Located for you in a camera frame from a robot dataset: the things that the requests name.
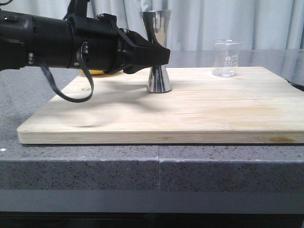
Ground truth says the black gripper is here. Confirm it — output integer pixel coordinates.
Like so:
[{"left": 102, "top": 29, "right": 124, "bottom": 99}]
[{"left": 68, "top": 13, "right": 171, "bottom": 74}]

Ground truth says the steel hourglass jigger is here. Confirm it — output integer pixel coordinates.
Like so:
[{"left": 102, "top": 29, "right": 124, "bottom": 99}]
[{"left": 140, "top": 10, "right": 172, "bottom": 93}]

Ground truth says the clear glass beaker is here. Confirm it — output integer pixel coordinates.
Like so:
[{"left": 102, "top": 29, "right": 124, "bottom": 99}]
[{"left": 212, "top": 39, "right": 241, "bottom": 77}]

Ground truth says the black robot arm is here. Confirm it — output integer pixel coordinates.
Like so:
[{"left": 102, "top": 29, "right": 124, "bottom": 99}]
[{"left": 0, "top": 0, "right": 170, "bottom": 74}]

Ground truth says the yellow lemon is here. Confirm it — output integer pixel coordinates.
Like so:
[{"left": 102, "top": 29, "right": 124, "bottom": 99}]
[{"left": 89, "top": 70, "right": 106, "bottom": 76}]

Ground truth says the wooden cutting board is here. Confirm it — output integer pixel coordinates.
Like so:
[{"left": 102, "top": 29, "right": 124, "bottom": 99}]
[{"left": 17, "top": 67, "right": 304, "bottom": 144}]

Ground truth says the black ribbon cable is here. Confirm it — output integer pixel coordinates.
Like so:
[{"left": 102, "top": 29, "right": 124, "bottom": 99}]
[{"left": 28, "top": 41, "right": 95, "bottom": 104}]

